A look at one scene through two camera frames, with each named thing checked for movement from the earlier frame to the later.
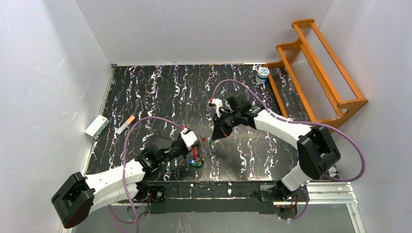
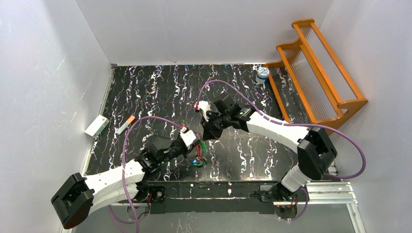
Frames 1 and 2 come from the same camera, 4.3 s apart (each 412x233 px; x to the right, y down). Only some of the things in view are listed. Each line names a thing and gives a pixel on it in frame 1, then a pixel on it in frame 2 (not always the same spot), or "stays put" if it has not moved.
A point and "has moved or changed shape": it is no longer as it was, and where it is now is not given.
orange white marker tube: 125,125 stays put
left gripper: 196,146 stays put
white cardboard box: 98,124 stays put
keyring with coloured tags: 197,161 has moved or changed shape
